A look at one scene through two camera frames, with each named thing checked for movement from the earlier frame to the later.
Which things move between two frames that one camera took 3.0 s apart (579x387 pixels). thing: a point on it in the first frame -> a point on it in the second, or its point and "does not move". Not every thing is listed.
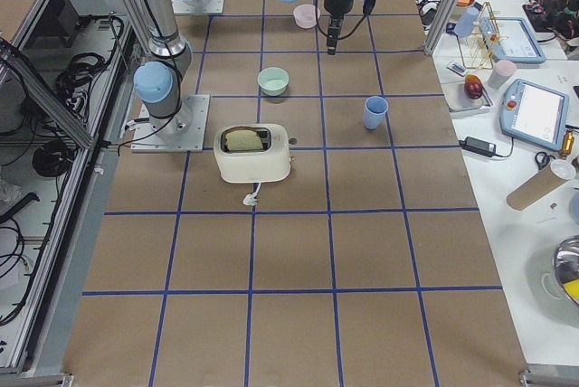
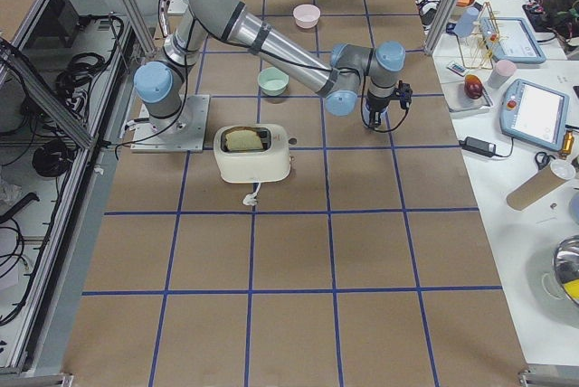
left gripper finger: [335, 25] -> [374, 123]
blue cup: [374, 109] does not move
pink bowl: [305, 15] does not move
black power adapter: [479, 146] does not move
